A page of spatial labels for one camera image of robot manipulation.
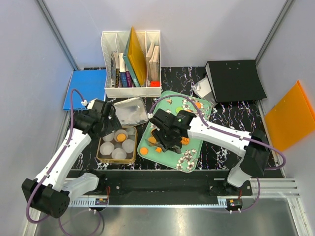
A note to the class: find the mint green floral tray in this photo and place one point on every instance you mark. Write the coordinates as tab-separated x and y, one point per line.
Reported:
185	161

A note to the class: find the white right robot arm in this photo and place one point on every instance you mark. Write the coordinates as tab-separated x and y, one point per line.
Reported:
251	148

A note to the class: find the red small box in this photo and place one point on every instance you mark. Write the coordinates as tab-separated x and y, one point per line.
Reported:
154	83

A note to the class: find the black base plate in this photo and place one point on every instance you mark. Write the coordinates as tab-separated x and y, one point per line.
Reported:
169	187

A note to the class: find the orange cookie in tin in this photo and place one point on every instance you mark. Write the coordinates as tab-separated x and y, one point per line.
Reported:
121	137

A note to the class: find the orange biscuit top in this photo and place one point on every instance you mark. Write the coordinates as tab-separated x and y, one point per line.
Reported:
152	141

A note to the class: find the gold cookie tin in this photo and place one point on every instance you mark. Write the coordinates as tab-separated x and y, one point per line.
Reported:
131	133

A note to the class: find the beige books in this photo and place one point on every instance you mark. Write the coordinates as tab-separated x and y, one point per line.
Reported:
152	59

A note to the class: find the green sandwich cookie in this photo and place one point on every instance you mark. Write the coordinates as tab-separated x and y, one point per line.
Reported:
179	108

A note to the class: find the blue folder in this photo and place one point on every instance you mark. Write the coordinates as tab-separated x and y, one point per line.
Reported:
90	83

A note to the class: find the orange cookie far tray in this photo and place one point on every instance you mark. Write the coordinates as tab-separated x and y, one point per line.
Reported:
199	105

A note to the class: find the orange plastic folder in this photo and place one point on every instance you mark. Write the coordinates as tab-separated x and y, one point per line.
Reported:
291	119

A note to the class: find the yellow green folder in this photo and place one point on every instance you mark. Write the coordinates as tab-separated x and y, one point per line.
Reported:
135	60

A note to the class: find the white file organizer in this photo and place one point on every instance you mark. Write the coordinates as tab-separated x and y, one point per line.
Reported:
116	41

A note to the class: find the dark books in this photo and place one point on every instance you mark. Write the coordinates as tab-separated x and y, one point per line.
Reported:
120	75

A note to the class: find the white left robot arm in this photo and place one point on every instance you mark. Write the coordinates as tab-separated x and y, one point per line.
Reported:
48	192

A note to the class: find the white paper cup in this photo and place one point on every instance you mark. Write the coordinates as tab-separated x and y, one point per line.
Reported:
106	148
119	154
128	146
109	137

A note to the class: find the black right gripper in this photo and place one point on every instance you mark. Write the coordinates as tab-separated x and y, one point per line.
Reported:
157	133

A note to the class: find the black binder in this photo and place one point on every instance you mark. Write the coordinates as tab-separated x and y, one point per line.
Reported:
234	80

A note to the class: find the bear print tin lid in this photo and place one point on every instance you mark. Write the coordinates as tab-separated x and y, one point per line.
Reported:
131	112

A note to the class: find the clear plastic bag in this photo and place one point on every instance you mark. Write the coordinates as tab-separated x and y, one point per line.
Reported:
203	90

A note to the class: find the orange flower swirl cookie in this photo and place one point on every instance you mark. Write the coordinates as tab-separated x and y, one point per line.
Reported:
185	141

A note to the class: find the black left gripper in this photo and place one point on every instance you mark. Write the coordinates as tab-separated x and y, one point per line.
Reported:
113	126

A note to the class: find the round orange cookie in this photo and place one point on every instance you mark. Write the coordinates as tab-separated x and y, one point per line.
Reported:
143	151

